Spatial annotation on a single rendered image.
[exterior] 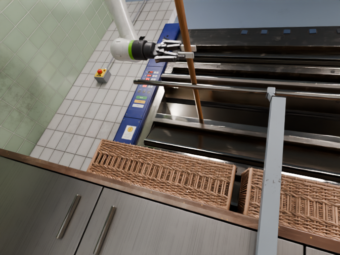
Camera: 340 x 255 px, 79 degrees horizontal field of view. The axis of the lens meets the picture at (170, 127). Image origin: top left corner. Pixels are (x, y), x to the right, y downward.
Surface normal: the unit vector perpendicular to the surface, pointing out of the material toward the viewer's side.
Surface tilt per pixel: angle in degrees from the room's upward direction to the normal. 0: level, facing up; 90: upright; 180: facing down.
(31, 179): 90
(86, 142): 90
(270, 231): 90
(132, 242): 90
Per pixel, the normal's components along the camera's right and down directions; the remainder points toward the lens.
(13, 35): 0.93, 0.15
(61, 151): -0.23, -0.48
